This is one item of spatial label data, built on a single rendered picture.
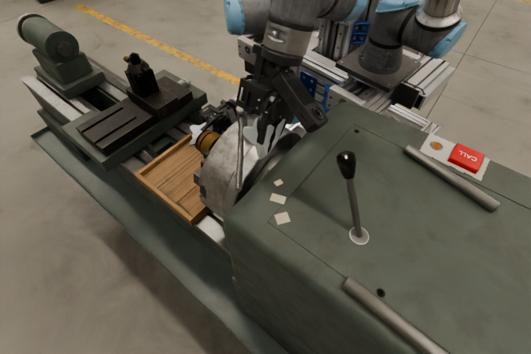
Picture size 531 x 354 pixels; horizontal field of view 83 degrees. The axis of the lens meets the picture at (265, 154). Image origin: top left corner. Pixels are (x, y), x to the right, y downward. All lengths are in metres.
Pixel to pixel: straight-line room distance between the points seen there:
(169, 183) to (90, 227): 1.21
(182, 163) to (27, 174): 1.80
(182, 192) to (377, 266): 0.73
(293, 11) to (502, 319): 0.57
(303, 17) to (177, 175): 0.81
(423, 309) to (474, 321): 0.08
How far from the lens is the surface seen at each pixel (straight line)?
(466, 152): 0.81
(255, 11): 0.92
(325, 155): 0.70
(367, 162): 0.71
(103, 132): 1.29
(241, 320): 1.26
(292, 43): 0.50
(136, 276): 2.01
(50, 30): 1.65
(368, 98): 1.13
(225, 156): 0.74
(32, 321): 2.19
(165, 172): 1.18
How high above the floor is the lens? 1.77
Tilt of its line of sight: 49 degrees down
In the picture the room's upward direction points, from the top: straight up
